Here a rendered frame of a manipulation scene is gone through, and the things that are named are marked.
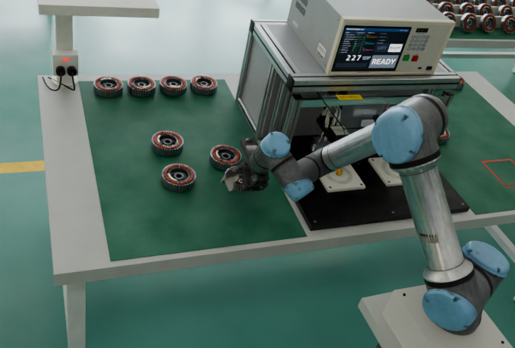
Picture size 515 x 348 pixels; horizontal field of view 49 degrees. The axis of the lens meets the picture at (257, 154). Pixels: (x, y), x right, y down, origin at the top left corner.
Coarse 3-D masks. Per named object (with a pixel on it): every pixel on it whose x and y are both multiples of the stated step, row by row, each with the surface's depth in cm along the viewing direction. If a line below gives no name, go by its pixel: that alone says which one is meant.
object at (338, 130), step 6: (318, 120) 206; (324, 120) 206; (330, 120) 207; (324, 126) 203; (330, 126) 199; (336, 126) 200; (324, 132) 202; (330, 132) 199; (336, 132) 198; (342, 132) 198; (324, 138) 209; (330, 138) 198; (336, 138) 196
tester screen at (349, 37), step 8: (344, 32) 179; (352, 32) 180; (360, 32) 181; (368, 32) 182; (376, 32) 183; (384, 32) 184; (392, 32) 185; (400, 32) 186; (344, 40) 181; (352, 40) 182; (360, 40) 183; (368, 40) 184; (376, 40) 185; (384, 40) 186; (392, 40) 187; (400, 40) 188; (344, 48) 183; (352, 48) 184; (360, 48) 185; (368, 48) 186; (344, 56) 185; (368, 56) 188; (368, 64) 191
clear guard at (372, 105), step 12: (324, 96) 187; (372, 96) 193; (336, 108) 182; (348, 108) 183; (360, 108) 185; (372, 108) 186; (384, 108) 188; (348, 120) 177; (360, 120) 179; (372, 120) 180; (348, 132) 174
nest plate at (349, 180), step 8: (344, 168) 205; (352, 168) 206; (328, 176) 199; (336, 176) 200; (344, 176) 201; (352, 176) 202; (328, 184) 196; (336, 184) 197; (344, 184) 198; (352, 184) 199; (360, 184) 199
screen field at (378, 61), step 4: (372, 56) 189; (376, 56) 189; (380, 56) 190; (384, 56) 191; (388, 56) 191; (392, 56) 192; (396, 56) 192; (372, 60) 190; (376, 60) 191; (380, 60) 191; (384, 60) 192; (388, 60) 192; (392, 60) 193; (396, 60) 194; (372, 64) 191; (376, 64) 192; (380, 64) 192; (384, 64) 193; (388, 64) 194; (392, 64) 194
